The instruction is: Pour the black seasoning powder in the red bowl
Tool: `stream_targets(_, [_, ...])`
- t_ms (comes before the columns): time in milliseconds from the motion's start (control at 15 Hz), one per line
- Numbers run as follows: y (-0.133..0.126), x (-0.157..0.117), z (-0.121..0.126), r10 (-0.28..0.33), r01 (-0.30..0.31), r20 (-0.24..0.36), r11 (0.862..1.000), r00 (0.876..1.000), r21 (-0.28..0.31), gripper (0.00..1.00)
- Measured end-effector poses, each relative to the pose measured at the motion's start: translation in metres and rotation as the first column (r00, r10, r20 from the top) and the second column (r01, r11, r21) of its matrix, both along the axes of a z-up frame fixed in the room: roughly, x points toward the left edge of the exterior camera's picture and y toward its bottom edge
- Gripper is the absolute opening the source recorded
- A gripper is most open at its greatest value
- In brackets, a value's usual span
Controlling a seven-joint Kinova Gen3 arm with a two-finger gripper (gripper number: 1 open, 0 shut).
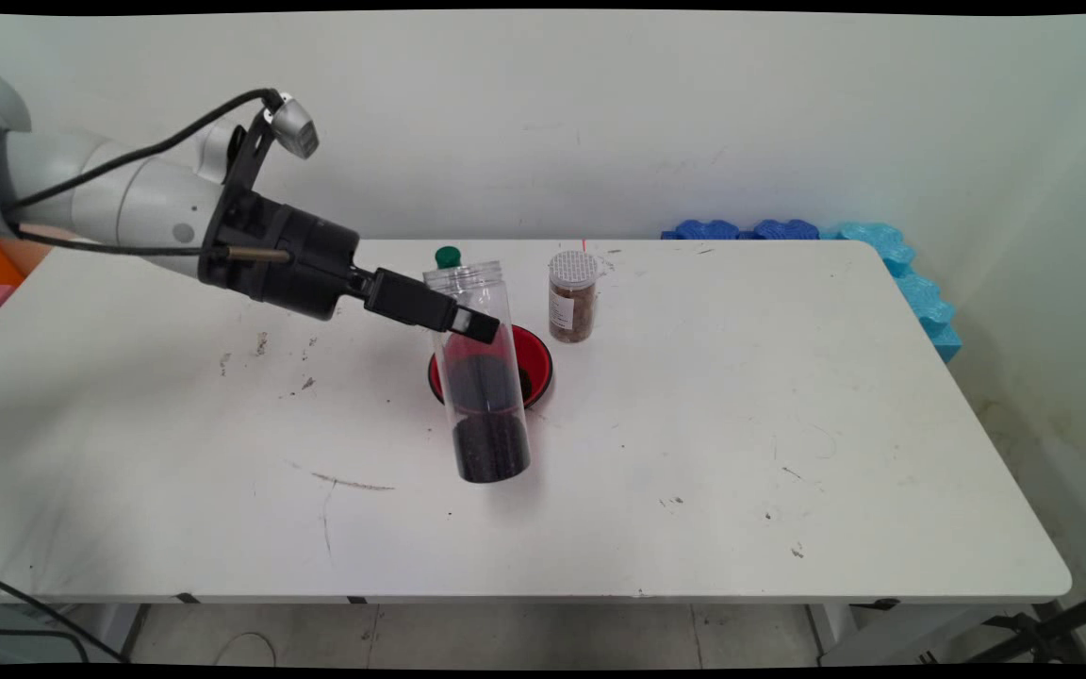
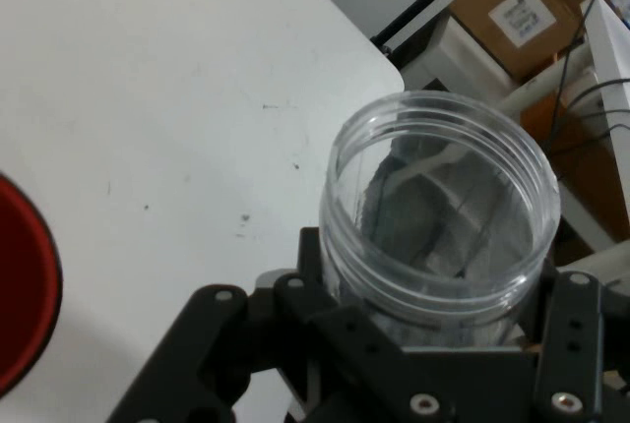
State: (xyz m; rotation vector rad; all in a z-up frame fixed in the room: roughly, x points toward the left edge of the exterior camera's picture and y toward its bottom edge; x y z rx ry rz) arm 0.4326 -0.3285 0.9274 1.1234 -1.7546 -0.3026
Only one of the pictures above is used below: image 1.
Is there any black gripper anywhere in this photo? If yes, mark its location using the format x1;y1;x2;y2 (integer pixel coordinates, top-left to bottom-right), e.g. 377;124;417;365
197;187;502;345

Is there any clear jar with dark grains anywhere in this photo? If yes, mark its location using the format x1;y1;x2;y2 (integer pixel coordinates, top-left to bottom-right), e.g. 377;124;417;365
422;261;533;485

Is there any red bowl with dark grains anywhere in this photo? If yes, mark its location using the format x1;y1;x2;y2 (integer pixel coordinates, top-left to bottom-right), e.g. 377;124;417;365
427;323;553;411

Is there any white-lidded brown spice jar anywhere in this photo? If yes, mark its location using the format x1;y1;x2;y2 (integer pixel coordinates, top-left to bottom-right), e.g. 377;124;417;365
547;250;598;343

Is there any light blue foam tile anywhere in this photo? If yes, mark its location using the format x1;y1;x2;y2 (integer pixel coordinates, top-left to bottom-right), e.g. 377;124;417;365
821;222;963;364

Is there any black stand leg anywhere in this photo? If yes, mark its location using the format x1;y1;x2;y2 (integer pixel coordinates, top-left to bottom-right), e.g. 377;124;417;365
963;585;1086;664

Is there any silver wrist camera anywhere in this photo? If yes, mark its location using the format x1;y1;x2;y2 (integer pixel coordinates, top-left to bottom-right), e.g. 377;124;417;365
263;92;321;159

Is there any black camera cable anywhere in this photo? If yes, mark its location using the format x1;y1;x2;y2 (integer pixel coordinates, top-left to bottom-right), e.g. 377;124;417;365
6;88;282;213

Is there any black floor cable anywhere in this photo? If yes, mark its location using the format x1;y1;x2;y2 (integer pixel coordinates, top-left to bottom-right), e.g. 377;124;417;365
0;564;129;664

